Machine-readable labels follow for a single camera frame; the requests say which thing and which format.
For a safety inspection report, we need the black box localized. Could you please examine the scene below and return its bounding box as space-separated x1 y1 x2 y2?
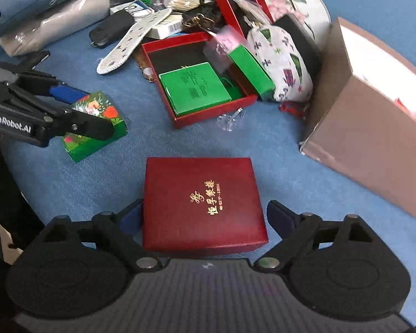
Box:
273 13 322 74

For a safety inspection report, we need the red box lid with window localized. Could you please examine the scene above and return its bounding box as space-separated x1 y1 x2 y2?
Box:
213 0 275 39

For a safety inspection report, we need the red tassel ornament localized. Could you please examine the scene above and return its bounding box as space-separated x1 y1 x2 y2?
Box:
280 100 311 120

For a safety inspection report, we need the grey packaged cloth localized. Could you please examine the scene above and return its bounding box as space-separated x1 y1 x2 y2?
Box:
0 0 112 57

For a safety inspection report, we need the green cardboard box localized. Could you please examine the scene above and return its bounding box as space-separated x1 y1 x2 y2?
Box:
158 62 233 117
228 44 277 102

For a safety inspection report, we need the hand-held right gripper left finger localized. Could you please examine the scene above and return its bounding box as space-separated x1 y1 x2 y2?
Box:
42 199 161 273

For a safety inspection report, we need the blue white card box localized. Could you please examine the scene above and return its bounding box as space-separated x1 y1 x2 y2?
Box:
109 0 154 19

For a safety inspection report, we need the open red box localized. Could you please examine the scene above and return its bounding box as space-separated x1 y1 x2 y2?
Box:
141 31 258 129

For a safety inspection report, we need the bunch of keys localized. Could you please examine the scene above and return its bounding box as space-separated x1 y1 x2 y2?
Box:
181 0 223 32

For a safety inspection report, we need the floral green small box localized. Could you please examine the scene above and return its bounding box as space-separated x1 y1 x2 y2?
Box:
62 91 128 164

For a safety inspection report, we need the white patterned shoe insole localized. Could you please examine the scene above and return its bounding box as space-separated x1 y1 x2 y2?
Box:
96 7 174 75

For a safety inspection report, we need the floral fabric pouch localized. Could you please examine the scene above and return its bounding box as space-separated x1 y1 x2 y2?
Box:
246 25 314 104

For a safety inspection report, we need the dark red gift box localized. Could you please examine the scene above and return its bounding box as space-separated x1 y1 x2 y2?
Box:
142 157 269 253

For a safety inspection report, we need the clear plastic stand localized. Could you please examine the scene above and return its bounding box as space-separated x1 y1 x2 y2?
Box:
216 107 245 133

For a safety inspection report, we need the clear bag with pink item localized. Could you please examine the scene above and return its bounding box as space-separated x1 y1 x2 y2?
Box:
204 25 244 74

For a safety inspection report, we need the black car key remote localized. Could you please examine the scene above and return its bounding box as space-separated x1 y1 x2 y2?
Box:
89 9 136 49

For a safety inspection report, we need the brown cardboard box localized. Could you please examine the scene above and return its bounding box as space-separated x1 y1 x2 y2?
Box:
299 16 416 227

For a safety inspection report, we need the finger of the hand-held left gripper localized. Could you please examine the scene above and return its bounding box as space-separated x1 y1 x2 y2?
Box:
11 88 116 142
11 70 91 105

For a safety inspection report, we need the wristwatch with brown strap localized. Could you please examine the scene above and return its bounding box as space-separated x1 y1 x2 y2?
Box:
138 63 157 84

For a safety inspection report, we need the yellow white small box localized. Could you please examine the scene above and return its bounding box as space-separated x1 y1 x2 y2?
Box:
146 13 183 40

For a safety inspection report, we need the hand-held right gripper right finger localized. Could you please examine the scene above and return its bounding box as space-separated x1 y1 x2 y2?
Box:
253 199 372 272

